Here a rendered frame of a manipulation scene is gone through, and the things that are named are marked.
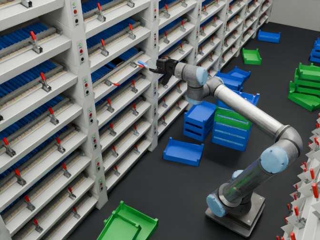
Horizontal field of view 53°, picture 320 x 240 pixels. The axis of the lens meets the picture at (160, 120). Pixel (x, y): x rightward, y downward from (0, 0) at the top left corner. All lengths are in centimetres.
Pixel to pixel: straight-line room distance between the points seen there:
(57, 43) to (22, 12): 25
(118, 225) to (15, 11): 143
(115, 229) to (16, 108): 108
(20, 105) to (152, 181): 134
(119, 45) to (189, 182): 119
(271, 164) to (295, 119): 189
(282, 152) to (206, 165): 123
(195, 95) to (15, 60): 91
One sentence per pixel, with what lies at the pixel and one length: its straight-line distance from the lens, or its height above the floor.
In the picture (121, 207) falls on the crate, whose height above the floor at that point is 3.
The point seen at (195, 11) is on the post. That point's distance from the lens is 280.
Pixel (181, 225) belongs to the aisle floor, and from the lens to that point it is 231.
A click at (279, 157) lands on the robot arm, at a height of 90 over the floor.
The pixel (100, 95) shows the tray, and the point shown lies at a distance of 189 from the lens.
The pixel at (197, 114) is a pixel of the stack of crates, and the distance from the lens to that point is 295.
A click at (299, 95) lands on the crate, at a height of 4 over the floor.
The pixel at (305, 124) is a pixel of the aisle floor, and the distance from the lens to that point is 339.
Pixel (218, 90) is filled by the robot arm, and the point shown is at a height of 94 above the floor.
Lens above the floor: 190
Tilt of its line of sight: 38 degrees down
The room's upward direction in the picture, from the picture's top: 1 degrees clockwise
